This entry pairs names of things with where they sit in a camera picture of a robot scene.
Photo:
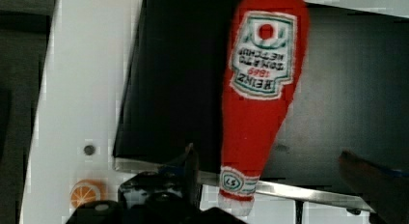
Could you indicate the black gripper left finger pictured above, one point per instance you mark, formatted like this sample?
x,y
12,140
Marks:
x,y
178,177

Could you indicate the black toaster oven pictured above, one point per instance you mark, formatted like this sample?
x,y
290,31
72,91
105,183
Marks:
x,y
352,95

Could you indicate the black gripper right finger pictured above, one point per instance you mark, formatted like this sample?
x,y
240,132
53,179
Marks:
x,y
385,194

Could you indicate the red plush ketchup bottle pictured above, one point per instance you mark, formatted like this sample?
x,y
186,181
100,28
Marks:
x,y
267,46

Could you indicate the orange slice toy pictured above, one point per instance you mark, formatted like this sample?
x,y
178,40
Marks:
x,y
86,191

